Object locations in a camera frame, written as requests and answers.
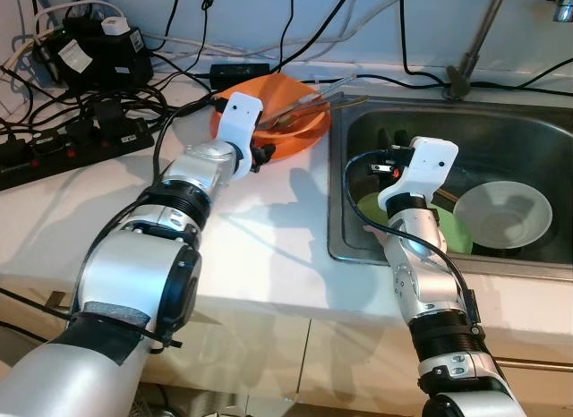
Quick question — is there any orange plastic plate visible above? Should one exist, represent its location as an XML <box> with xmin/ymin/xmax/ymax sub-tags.
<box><xmin>210</xmin><ymin>74</ymin><xmax>331</xmax><ymax>162</ymax></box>

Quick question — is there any silver metal utensil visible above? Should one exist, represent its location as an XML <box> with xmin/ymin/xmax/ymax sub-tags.
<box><xmin>269</xmin><ymin>74</ymin><xmax>359</xmax><ymax>132</ymax></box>

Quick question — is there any brown wooden chopstick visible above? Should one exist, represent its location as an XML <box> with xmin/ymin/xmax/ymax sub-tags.
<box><xmin>433</xmin><ymin>188</ymin><xmax>459</xmax><ymax>209</ymax></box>
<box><xmin>285</xmin><ymin>95</ymin><xmax>363</xmax><ymax>130</ymax></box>

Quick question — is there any small black adapter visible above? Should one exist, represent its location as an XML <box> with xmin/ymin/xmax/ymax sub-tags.
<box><xmin>208</xmin><ymin>64</ymin><xmax>262</xmax><ymax>89</ymax></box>

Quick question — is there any green plate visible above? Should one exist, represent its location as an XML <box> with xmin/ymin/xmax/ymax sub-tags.
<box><xmin>356</xmin><ymin>191</ymin><xmax>475</xmax><ymax>256</ymax></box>

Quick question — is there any stainless steel sink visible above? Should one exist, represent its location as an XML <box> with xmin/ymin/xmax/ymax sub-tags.
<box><xmin>327</xmin><ymin>93</ymin><xmax>573</xmax><ymax>268</ymax></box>

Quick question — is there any white bowl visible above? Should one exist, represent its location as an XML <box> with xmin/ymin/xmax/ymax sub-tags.
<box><xmin>453</xmin><ymin>180</ymin><xmax>553</xmax><ymax>251</ymax></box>

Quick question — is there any black power adapter box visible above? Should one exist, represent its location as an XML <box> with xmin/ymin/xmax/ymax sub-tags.
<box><xmin>36</xmin><ymin>13</ymin><xmax>155</xmax><ymax>94</ymax></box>

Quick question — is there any white plug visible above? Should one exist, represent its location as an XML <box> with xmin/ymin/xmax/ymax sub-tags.
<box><xmin>100</xmin><ymin>16</ymin><xmax>133</xmax><ymax>38</ymax></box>

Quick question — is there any black power strip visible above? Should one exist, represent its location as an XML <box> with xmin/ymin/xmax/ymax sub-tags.
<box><xmin>0</xmin><ymin>95</ymin><xmax>155</xmax><ymax>192</ymax></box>

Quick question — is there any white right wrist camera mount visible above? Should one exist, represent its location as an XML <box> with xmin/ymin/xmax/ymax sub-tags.
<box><xmin>378</xmin><ymin>137</ymin><xmax>459</xmax><ymax>214</ymax></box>

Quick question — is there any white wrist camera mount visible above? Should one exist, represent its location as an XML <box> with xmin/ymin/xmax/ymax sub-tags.
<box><xmin>378</xmin><ymin>137</ymin><xmax>459</xmax><ymax>214</ymax></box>
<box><xmin>218</xmin><ymin>92</ymin><xmax>264</xmax><ymax>178</ymax></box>

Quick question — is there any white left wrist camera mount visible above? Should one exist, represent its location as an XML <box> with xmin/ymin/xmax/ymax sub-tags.
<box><xmin>218</xmin><ymin>92</ymin><xmax>264</xmax><ymax>178</ymax></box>

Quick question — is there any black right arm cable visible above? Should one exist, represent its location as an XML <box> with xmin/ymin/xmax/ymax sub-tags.
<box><xmin>342</xmin><ymin>150</ymin><xmax>477</xmax><ymax>321</ymax></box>

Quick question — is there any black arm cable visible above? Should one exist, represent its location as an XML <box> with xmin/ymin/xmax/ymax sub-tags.
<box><xmin>152</xmin><ymin>97</ymin><xmax>225</xmax><ymax>183</ymax></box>
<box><xmin>342</xmin><ymin>150</ymin><xmax>477</xmax><ymax>321</ymax></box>

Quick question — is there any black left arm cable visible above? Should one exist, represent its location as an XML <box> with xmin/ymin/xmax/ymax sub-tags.
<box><xmin>152</xmin><ymin>97</ymin><xmax>225</xmax><ymax>183</ymax></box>

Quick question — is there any chrome wall tap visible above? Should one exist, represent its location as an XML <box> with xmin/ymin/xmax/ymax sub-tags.
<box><xmin>535</xmin><ymin>0</ymin><xmax>573</xmax><ymax>24</ymax></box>

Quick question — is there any white cable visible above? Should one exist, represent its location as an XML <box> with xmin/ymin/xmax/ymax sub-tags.
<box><xmin>31</xmin><ymin>0</ymin><xmax>126</xmax><ymax>42</ymax></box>

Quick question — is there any long metal cabinet handle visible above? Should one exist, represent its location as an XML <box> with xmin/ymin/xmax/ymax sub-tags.
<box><xmin>495</xmin><ymin>354</ymin><xmax>573</xmax><ymax>375</ymax></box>

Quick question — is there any short metal cabinet handle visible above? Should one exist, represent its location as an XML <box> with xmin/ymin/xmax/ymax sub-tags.
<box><xmin>43</xmin><ymin>290</ymin><xmax>77</xmax><ymax>312</ymax></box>

